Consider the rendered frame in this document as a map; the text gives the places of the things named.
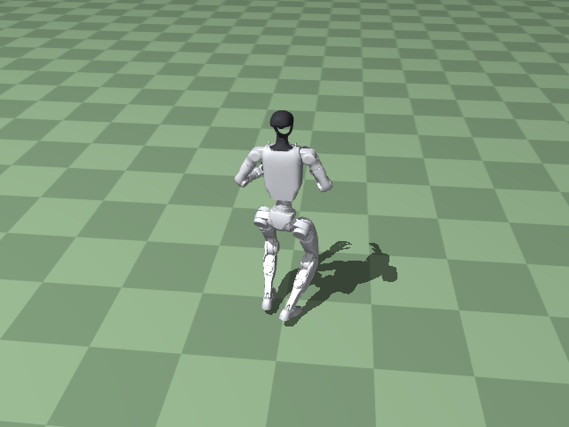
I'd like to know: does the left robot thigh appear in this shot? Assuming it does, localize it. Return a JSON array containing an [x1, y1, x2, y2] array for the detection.
[[253, 206, 279, 254]]

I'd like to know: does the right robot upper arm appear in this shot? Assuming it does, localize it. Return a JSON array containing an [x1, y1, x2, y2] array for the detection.
[[300, 148, 332, 192]]

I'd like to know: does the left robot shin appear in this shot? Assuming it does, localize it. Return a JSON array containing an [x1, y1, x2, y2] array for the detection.
[[263, 240, 277, 299]]

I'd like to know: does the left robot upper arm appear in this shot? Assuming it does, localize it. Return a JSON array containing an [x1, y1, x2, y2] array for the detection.
[[234, 146, 264, 187]]

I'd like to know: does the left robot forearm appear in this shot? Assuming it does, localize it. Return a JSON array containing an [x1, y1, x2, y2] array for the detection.
[[247, 164, 263, 182]]

